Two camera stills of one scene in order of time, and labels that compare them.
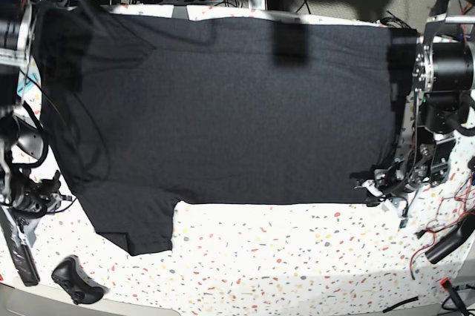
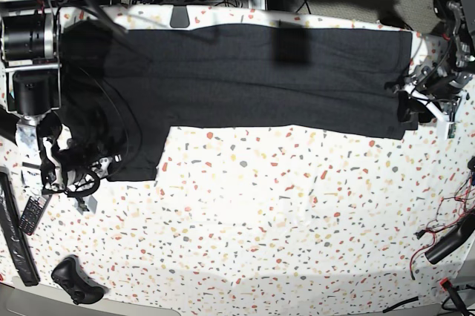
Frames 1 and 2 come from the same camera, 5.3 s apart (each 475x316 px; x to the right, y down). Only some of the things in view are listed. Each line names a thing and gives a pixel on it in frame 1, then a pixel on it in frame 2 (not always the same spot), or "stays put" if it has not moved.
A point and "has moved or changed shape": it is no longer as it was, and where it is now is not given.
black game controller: (70, 276) stays put
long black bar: (21, 248) stays put
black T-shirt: (146, 111) has moved or changed shape
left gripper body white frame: (33, 199) -> (56, 182)
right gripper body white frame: (392, 185) -> (444, 119)
